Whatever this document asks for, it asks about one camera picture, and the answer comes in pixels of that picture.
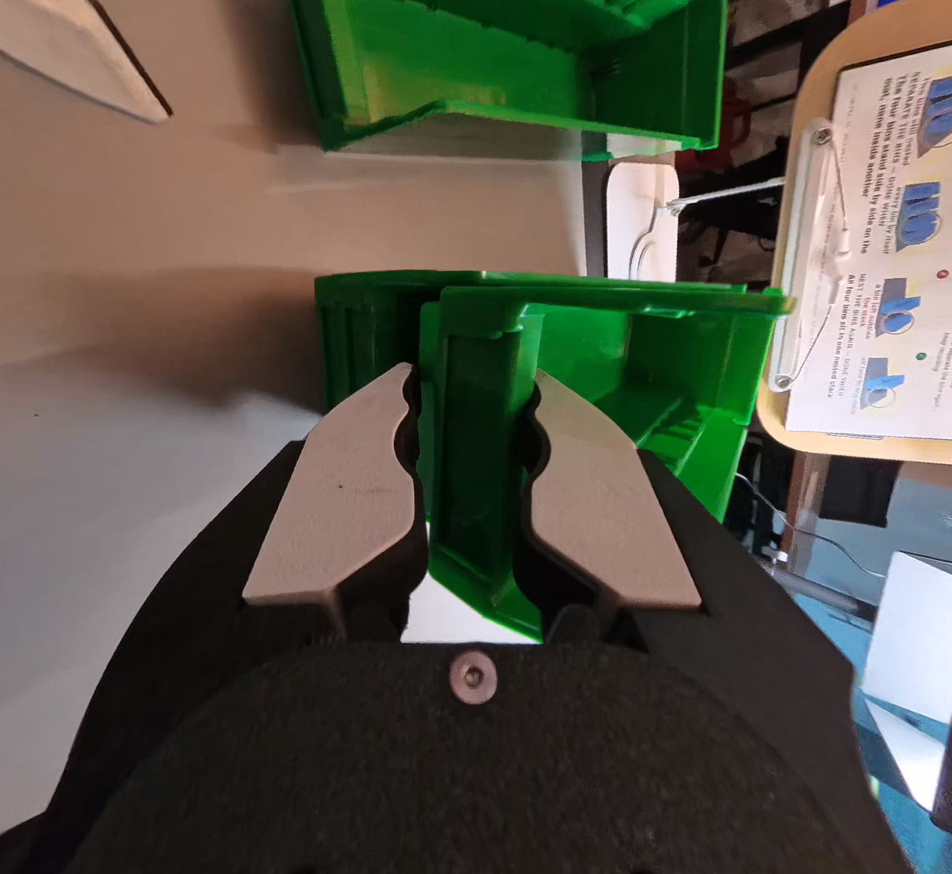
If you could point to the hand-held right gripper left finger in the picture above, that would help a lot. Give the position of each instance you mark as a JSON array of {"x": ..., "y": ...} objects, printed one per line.
[{"x": 335, "y": 509}]

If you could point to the grey desk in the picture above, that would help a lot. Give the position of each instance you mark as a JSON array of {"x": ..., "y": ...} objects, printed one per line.
[{"x": 149, "y": 256}]

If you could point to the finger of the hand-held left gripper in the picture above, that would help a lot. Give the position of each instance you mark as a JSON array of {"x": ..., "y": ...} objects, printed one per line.
[{"x": 74, "y": 41}]

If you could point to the instruction sheet on board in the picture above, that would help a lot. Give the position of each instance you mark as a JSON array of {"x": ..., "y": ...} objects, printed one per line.
[{"x": 818, "y": 70}]

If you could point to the printed instruction sheet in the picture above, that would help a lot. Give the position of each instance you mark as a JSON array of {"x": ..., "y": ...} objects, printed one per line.
[{"x": 892, "y": 256}]

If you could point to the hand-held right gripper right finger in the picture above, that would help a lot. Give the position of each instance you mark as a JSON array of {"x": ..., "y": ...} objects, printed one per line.
[{"x": 602, "y": 517}]

